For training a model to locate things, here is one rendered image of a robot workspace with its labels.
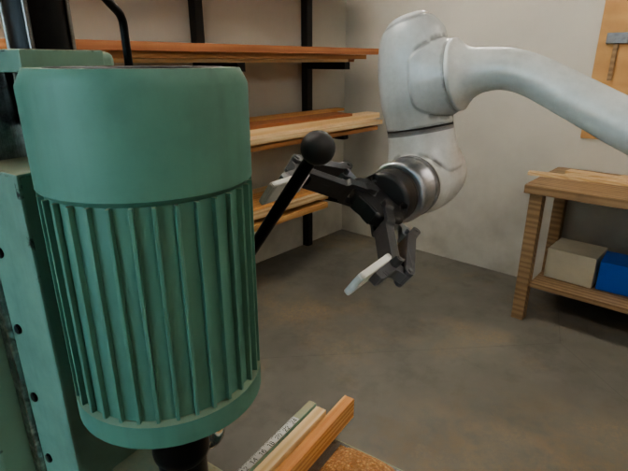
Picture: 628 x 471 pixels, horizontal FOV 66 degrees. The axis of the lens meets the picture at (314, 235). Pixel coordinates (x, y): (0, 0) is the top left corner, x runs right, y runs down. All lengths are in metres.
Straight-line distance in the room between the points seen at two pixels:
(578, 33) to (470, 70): 2.86
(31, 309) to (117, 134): 0.25
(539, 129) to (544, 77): 2.92
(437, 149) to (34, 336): 0.56
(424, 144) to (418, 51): 0.13
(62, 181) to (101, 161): 0.04
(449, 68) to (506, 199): 3.08
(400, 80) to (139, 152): 0.47
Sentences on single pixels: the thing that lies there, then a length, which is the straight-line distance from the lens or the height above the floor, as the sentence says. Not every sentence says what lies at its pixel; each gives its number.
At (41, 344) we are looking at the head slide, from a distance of 0.56.
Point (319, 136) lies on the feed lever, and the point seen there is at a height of 1.44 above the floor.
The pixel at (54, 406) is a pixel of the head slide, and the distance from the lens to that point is 0.60.
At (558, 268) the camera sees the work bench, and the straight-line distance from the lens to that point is 3.29.
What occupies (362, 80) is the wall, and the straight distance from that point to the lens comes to 4.25.
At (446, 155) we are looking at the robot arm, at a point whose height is 1.38.
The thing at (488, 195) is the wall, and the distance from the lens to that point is 3.81.
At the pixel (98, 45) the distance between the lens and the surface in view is 2.37.
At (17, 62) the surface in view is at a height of 1.51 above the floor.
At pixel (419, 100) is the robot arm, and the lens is 0.72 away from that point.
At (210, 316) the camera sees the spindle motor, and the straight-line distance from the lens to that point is 0.41.
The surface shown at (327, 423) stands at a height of 0.94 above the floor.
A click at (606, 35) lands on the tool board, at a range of 3.51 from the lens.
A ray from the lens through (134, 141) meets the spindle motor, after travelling 0.35.
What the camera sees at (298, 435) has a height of 0.95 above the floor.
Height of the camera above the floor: 1.51
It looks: 20 degrees down
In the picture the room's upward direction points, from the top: straight up
